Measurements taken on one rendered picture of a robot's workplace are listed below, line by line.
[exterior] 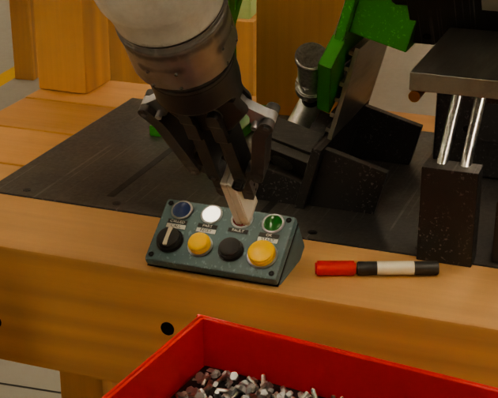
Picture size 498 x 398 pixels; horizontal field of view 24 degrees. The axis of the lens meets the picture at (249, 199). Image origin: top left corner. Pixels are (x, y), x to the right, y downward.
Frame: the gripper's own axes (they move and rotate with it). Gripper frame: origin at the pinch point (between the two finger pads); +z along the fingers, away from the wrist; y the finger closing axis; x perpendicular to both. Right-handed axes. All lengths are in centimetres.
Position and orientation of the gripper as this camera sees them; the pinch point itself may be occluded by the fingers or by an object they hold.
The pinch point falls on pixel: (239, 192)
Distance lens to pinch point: 110.3
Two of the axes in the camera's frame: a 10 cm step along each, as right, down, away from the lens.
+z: 2.0, 5.5, 8.1
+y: 9.4, 1.3, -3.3
